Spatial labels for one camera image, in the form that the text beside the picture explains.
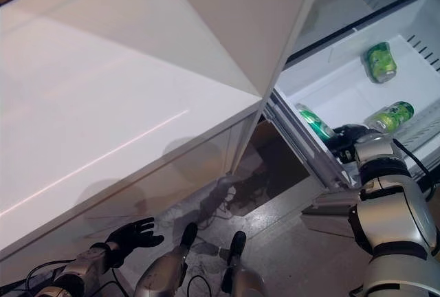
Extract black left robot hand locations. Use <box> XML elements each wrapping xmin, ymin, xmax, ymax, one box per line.
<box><xmin>104</xmin><ymin>217</ymin><xmax>166</xmax><ymax>269</ymax></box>

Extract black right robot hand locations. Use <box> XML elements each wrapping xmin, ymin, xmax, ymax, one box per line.
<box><xmin>324</xmin><ymin>122</ymin><xmax>380</xmax><ymax>166</ymax></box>

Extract tall green beer can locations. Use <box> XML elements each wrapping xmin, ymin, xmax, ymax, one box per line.
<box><xmin>295</xmin><ymin>102</ymin><xmax>336</xmax><ymax>139</ymax></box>

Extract white plastic fridge drawer bin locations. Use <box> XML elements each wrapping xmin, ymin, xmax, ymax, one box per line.
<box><xmin>263</xmin><ymin>0</ymin><xmax>440</xmax><ymax>188</ymax></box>

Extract steel fridge drawer front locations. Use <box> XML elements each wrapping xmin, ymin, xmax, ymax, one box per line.
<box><xmin>300</xmin><ymin>173</ymin><xmax>366</xmax><ymax>240</ymax></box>

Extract small green soda can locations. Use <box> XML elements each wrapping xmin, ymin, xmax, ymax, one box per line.
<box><xmin>364</xmin><ymin>40</ymin><xmax>399</xmax><ymax>85</ymax></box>
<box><xmin>364</xmin><ymin>100</ymin><xmax>415</xmax><ymax>134</ymax></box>

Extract robot right leg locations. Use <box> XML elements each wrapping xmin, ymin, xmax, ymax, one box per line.
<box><xmin>221</xmin><ymin>230</ymin><xmax>266</xmax><ymax>297</ymax></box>

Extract white counter cabinet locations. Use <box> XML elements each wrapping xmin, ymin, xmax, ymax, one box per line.
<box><xmin>0</xmin><ymin>0</ymin><xmax>266</xmax><ymax>271</ymax></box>

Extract tall beige cabinet panel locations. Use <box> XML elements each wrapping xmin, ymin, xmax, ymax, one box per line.
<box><xmin>160</xmin><ymin>0</ymin><xmax>331</xmax><ymax>102</ymax></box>

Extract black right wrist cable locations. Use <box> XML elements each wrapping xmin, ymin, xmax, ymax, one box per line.
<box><xmin>393</xmin><ymin>137</ymin><xmax>438</xmax><ymax>202</ymax></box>

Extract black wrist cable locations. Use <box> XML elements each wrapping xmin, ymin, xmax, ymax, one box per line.
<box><xmin>25</xmin><ymin>258</ymin><xmax>122</xmax><ymax>297</ymax></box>
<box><xmin>393</xmin><ymin>137</ymin><xmax>438</xmax><ymax>202</ymax></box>

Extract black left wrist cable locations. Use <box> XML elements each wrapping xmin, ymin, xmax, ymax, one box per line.
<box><xmin>25</xmin><ymin>258</ymin><xmax>122</xmax><ymax>297</ymax></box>

